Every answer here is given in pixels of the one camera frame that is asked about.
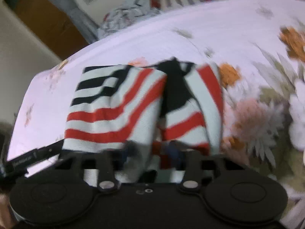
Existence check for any pile of grey clothes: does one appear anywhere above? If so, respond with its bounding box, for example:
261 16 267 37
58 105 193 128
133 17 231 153
98 0 161 39

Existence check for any brown wooden door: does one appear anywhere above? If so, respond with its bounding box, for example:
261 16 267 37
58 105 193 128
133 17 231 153
4 0 88 60

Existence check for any pink floral bed sheet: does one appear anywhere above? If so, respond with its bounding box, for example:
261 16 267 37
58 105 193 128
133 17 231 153
8 0 304 228

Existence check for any left grey curtain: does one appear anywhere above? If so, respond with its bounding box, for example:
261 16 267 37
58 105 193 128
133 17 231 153
48 0 99 44

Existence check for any striped knitted child sweater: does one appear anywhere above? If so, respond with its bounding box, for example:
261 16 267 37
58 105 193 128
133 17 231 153
63 58 224 182

